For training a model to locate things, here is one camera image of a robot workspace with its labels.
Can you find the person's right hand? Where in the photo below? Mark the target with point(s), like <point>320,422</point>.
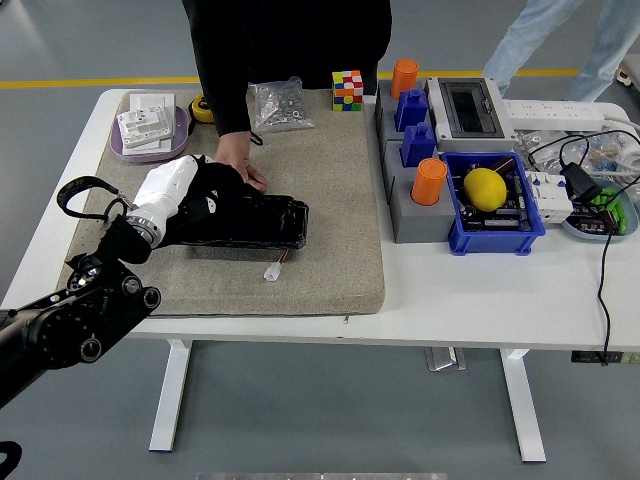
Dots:
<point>237,152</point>

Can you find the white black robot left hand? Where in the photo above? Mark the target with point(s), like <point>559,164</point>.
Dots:
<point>165,185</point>

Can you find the black rag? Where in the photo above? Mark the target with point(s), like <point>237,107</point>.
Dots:
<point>225,180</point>

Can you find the glossy black panel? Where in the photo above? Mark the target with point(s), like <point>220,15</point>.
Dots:
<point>280,220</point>

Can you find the person's right forearm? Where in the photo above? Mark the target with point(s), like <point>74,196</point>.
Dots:
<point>225,100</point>

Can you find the table control panel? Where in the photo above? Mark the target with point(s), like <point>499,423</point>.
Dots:
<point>620,358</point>

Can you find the purple tray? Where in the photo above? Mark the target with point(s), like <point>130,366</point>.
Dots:
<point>179,145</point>

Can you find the yellow tape measure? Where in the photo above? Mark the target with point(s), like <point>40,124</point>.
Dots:
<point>200,111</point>

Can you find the clear bag of screws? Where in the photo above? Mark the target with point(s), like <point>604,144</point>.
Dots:
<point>280,105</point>

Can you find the grey-brown mat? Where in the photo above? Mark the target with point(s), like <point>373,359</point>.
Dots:
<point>325,225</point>

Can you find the colourful puzzle cube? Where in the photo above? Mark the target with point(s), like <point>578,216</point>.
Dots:
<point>348,91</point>

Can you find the person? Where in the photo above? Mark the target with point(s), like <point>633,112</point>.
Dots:
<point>290,35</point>
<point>530,35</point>

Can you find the grey block holder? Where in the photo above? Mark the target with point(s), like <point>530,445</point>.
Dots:
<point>420,225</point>
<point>385,115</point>

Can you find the blue block with knob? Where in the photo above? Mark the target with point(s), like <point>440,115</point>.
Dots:
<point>417,145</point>
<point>412,110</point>

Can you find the orange cylinder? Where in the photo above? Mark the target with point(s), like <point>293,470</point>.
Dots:
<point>429,182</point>
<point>404,75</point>

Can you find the white table leg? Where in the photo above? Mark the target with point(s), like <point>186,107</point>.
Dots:
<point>167,400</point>
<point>525,410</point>

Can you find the grey distribution box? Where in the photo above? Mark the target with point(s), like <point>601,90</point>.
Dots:
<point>470,107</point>

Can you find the yellow lemon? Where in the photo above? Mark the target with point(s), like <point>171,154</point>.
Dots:
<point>485,189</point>

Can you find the brown capacitor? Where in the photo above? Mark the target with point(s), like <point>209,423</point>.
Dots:
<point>502,165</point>

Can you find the blue plastic bin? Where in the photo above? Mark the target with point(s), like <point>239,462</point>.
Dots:
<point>490,242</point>

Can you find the black circuit board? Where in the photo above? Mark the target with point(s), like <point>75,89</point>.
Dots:
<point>500,222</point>

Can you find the clear bags of parts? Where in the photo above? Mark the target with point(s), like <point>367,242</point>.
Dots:
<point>530,142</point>

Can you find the white circuit breaker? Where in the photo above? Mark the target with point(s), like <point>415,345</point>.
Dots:
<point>547,197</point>

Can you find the white power strip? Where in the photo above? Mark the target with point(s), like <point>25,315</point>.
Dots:
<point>550,114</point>

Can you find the black power adapter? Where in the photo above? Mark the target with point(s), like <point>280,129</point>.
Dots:
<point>582,182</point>

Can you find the dark electronic modules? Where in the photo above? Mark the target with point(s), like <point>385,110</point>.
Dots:
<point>592,222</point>

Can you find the light blue tray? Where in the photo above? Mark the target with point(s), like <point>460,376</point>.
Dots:
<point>600,237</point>

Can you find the green terminal blocks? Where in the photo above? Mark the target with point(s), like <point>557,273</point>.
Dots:
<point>617,212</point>

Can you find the white cart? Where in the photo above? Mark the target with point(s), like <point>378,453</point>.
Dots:
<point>633,75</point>

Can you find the white wall socket plate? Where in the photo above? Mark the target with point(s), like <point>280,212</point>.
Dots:
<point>150,147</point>
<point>150,101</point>
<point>145,125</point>

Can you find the metal bracket under table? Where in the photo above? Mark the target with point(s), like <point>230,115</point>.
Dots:
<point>445,359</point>

